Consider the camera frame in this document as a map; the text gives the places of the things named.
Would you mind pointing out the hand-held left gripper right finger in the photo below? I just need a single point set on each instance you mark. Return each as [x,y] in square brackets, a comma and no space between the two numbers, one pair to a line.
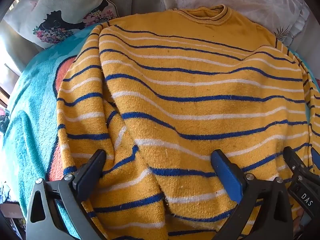
[226,173]

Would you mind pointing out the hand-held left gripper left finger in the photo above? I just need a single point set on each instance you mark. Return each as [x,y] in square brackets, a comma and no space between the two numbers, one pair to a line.
[90,174]

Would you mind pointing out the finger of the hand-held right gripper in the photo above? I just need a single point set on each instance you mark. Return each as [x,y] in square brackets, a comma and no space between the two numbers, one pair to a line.
[293,161]

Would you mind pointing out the yellow striped knit sweater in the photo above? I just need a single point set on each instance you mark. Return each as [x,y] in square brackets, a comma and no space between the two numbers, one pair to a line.
[187,92]

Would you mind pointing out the teal printed fleece blanket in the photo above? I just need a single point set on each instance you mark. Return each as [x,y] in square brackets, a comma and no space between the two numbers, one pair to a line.
[30,110]

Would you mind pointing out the white leaf print pillow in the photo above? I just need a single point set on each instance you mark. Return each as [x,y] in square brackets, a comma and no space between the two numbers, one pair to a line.
[262,5]

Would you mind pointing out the figure print pillow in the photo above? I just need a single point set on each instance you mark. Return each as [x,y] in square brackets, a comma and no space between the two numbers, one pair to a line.
[32,12]

